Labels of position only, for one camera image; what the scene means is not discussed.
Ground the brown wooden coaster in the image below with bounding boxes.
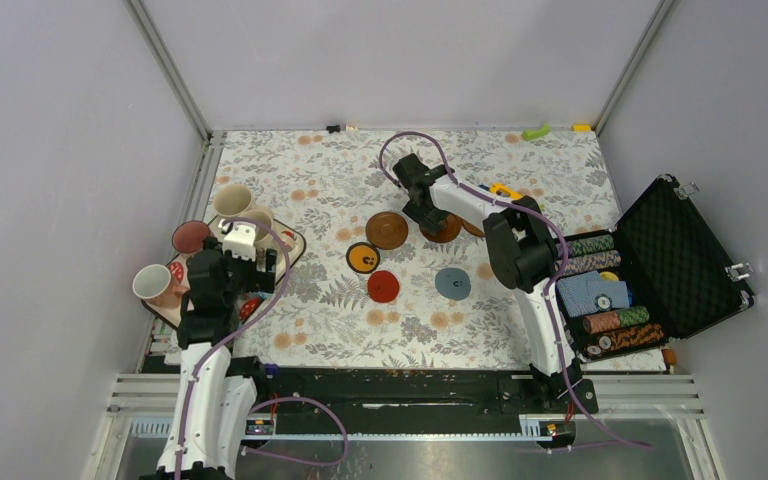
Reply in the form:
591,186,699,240
420,214,462,244
461,219,485,238
365,211,409,250

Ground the brown wooden coaster top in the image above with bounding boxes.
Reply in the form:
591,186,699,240
365,211,409,250

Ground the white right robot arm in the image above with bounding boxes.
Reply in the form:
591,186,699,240
393,154,588,413

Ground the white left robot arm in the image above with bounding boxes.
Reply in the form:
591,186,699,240
150,239,281,479

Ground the blue-grey round coaster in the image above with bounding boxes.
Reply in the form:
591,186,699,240
434,267,472,301

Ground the yellow black-rimmed coaster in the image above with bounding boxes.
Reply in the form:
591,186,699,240
345,242,381,274

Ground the red round coaster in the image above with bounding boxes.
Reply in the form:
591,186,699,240
367,271,400,303

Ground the floral tablecloth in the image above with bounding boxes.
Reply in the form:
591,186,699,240
209,131,621,369

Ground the pink mug dark rim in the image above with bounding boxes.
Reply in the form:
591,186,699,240
171,220,212,255

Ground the pink mug white inside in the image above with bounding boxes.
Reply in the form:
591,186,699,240
132,264,187,309

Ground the yellow toy shape sorter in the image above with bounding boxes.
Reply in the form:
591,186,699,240
489,183,541,213

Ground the cream mug far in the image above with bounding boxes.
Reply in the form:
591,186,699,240
212,184,255,218

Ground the white mushroom pattern tray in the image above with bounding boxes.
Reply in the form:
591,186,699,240
140,216,306,330

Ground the green plastic block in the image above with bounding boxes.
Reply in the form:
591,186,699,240
521,123,551,141

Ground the black poker chip case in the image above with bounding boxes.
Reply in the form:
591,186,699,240
556,174,754,361

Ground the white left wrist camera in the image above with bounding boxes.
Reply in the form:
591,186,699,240
219,221,257,261

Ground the cream mug with handle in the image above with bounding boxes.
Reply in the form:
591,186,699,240
241,206,274,249

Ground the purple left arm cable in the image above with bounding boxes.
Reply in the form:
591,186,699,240
171,217,350,480

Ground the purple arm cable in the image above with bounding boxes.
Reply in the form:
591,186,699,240
378,131,657,455
171,217,350,480

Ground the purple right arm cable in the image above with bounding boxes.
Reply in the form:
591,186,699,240
378,131,657,455

